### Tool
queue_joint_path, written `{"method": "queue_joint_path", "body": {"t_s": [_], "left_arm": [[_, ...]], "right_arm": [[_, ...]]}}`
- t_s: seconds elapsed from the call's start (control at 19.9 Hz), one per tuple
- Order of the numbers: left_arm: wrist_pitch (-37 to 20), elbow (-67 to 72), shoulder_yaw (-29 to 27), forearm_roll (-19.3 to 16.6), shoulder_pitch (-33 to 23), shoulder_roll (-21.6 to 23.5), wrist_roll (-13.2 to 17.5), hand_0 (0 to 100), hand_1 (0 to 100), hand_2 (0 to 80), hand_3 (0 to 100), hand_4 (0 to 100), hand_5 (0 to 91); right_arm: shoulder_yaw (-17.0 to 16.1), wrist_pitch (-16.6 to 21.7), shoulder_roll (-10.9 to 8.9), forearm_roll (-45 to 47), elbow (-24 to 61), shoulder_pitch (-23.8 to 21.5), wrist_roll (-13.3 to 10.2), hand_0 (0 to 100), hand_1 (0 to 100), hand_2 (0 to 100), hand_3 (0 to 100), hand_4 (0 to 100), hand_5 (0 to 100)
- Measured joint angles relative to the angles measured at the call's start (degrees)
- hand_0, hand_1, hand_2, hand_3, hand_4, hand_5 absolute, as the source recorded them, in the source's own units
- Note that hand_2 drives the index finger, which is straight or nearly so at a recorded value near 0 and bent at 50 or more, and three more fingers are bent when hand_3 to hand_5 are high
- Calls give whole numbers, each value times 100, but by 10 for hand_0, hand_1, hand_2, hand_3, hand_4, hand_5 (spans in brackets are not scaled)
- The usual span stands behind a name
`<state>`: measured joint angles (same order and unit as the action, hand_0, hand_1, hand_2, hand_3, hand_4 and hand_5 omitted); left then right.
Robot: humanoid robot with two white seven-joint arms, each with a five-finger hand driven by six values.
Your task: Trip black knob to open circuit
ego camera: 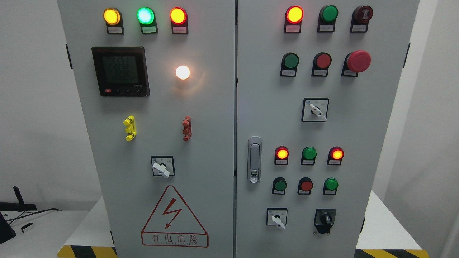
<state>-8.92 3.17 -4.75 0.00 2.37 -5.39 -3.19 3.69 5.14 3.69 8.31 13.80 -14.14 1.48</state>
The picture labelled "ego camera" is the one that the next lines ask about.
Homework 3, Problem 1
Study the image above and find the yellow indicator light top left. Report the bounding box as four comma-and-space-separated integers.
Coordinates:
103, 7, 124, 34

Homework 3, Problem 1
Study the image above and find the white selector switch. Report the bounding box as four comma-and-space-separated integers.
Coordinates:
266, 207, 288, 230
302, 98, 330, 122

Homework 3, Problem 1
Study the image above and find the black digital power meter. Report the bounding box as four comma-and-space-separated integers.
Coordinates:
91, 46, 150, 97

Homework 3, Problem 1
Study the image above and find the red push button lower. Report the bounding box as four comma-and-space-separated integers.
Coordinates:
297, 177, 313, 195

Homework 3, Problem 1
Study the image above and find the black device with antenna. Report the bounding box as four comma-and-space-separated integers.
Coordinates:
0, 186, 37, 211

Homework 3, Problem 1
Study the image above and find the red push button upper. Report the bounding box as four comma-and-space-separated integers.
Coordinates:
311, 52, 332, 77

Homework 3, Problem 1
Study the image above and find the red lit indicator left door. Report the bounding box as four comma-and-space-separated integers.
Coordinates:
170, 6, 188, 34

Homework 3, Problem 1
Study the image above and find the red high voltage warning sticker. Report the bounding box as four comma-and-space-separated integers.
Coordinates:
141, 185, 209, 248

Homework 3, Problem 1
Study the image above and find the white selector switch upper right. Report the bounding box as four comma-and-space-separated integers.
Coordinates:
302, 98, 330, 122

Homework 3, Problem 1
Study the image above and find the green push button upper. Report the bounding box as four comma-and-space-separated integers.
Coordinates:
280, 52, 299, 77

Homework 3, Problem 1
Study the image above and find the green push button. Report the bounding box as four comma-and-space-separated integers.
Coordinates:
272, 177, 287, 195
280, 52, 299, 77

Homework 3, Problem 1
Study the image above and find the white usb dongle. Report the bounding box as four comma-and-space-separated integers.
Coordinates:
21, 222, 34, 234

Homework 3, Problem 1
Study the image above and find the grey electrical cabinet door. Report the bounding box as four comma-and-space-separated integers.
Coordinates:
236, 0, 419, 258
58, 0, 236, 258

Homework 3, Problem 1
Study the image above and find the grey electrical cabinet left door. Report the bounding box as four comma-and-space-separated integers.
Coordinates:
58, 0, 236, 258

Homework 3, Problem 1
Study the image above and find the yellow terminal connector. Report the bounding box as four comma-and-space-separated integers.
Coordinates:
123, 115, 137, 142

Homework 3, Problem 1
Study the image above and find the red emergency stop mushroom button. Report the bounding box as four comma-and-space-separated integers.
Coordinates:
341, 49, 372, 77

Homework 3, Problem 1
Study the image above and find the green push button lower left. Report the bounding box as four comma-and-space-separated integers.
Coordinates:
272, 177, 287, 195

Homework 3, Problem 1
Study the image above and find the black monitor stand corner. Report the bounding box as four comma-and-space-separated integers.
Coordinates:
0, 213, 16, 244

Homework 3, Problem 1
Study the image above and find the green indicator middle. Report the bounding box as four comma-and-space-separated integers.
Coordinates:
301, 146, 317, 166

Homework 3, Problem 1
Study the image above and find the red lit indicator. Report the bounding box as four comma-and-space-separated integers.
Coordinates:
284, 5, 304, 34
327, 146, 344, 166
274, 146, 289, 165

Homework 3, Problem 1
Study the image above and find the red push button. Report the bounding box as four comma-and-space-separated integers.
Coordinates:
297, 177, 313, 195
311, 52, 332, 77

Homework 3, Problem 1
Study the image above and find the red lit indicator top right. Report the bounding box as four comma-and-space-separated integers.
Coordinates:
284, 5, 304, 34

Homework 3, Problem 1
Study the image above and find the black rotary knob switch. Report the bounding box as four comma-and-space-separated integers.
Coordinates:
314, 209, 336, 234

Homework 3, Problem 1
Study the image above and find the red terminal connector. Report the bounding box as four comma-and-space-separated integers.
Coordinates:
182, 116, 192, 142

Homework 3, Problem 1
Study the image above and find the white lit indicator lamp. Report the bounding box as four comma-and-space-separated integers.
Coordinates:
175, 65, 191, 80

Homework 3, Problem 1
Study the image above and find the silver door latch handle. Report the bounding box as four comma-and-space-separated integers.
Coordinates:
247, 137, 262, 183

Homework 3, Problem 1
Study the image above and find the white selector switch lower right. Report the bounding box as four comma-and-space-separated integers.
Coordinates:
266, 207, 288, 230

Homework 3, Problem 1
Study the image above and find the green indicator lower right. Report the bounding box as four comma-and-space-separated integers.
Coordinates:
323, 177, 339, 195

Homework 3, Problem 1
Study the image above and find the black cable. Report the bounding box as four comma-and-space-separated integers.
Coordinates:
3, 208, 62, 226

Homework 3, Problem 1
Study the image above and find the dark red buzzer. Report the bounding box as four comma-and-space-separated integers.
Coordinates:
350, 5, 373, 33

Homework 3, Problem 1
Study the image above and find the red lit indicator middle left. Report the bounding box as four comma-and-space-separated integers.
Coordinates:
274, 146, 289, 165

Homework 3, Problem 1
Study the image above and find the white selector switch left door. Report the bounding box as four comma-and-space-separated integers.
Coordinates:
151, 156, 175, 178

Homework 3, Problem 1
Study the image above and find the grey electrical cabinet right door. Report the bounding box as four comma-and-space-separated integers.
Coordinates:
236, 0, 419, 258

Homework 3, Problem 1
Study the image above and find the green indicator top right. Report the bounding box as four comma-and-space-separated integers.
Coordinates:
317, 5, 339, 33

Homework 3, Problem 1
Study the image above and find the red lit indicator middle right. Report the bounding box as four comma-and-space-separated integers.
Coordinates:
327, 146, 344, 166

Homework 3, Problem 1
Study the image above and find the green lit indicator light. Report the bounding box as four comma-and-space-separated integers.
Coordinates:
136, 6, 158, 34

